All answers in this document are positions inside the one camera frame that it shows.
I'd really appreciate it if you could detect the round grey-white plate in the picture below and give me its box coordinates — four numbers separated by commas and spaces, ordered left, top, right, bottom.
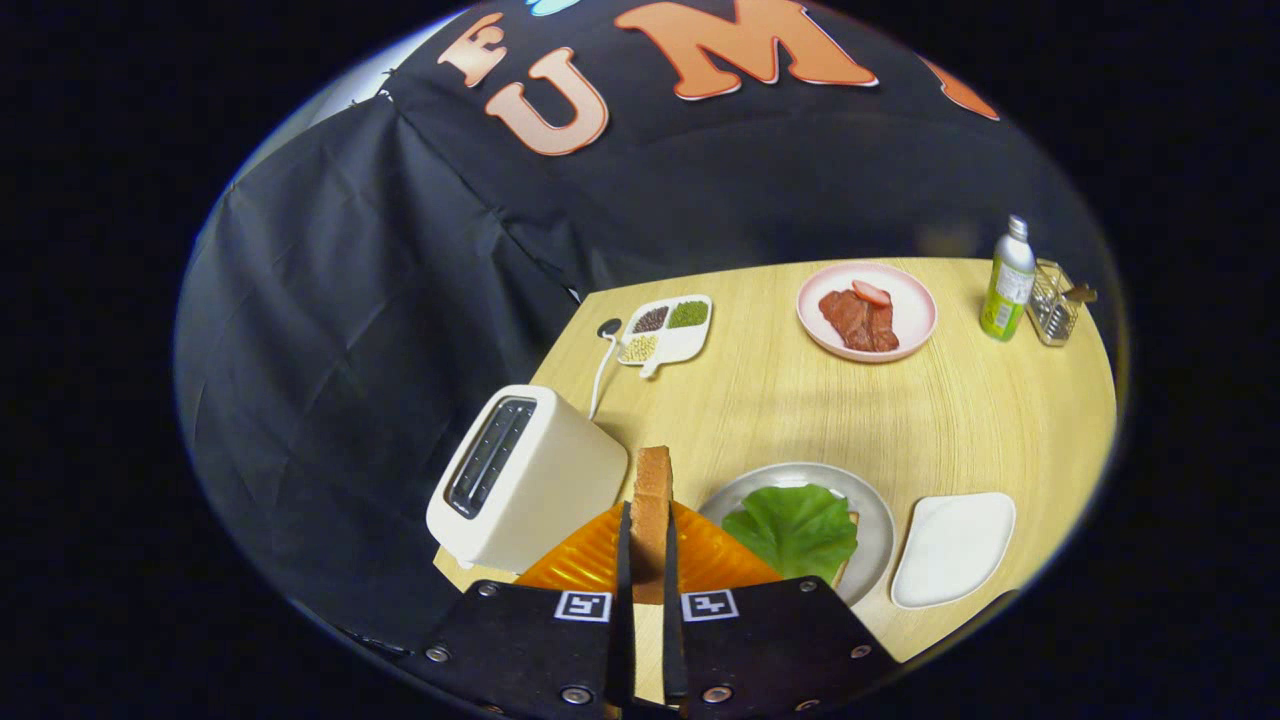
697, 462, 897, 608

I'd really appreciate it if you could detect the cream toaster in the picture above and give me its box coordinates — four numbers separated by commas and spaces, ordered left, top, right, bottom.
426, 385, 630, 574

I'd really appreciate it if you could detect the green lettuce leaf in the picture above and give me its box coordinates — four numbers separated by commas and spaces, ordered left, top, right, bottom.
721, 484, 859, 586

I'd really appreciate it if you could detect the metal wire basket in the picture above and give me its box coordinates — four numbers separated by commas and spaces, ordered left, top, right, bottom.
1027, 259, 1083, 348

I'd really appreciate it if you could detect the white square plate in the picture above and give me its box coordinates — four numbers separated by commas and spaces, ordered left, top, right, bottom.
890, 492, 1017, 611

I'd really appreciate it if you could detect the white toaster cable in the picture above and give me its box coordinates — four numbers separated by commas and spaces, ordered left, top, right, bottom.
588, 318, 623, 421

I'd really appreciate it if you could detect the silver bottle with green label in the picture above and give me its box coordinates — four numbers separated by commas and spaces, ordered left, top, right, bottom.
979, 215, 1037, 343

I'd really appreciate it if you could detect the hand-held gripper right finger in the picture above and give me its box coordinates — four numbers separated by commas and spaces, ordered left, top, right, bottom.
662, 500, 901, 719

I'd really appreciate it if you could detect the brown meat slice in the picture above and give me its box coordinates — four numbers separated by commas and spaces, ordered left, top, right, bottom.
862, 300, 900, 353
818, 290, 869, 351

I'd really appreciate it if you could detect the white bread slice with crust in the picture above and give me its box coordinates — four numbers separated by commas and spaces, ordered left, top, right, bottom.
828, 510, 863, 591

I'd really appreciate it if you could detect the toasted bread slice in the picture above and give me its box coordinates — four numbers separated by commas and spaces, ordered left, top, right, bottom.
631, 446, 674, 605

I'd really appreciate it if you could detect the white compartment dish with beans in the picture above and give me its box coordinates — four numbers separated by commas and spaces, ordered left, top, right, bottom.
616, 294, 714, 379

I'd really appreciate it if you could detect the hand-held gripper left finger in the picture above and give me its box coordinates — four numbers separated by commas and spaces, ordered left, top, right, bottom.
410, 500, 636, 719

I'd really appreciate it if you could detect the black backdrop cloth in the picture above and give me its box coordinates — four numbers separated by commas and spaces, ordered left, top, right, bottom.
175, 0, 1101, 651

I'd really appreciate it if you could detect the pink plate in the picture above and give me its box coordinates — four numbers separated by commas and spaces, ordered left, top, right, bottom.
796, 262, 939, 363

